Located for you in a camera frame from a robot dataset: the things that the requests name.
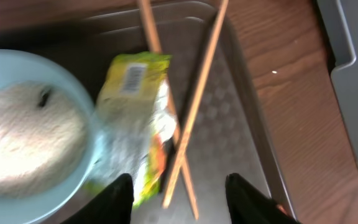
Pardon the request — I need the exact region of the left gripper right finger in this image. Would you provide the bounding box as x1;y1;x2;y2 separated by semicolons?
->
225;173;300;224

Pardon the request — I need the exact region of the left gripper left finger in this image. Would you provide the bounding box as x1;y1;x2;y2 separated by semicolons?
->
62;174;134;224

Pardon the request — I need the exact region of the light blue rice bowl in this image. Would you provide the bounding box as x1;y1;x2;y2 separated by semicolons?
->
0;49;101;223

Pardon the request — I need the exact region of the grey dishwasher rack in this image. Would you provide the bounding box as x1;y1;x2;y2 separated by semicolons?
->
317;0;358;166

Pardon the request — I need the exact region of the brown serving tray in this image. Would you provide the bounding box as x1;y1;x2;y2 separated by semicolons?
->
0;1;294;223

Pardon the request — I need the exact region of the crumpled green yellow wrapper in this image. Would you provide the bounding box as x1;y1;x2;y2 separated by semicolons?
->
86;52;176;208

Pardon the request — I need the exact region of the wooden chopstick diagonal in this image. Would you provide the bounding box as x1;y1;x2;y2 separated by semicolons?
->
162;0;229;208

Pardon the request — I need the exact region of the wooden chopstick upright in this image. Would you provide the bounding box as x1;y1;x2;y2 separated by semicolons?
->
137;0;199;220

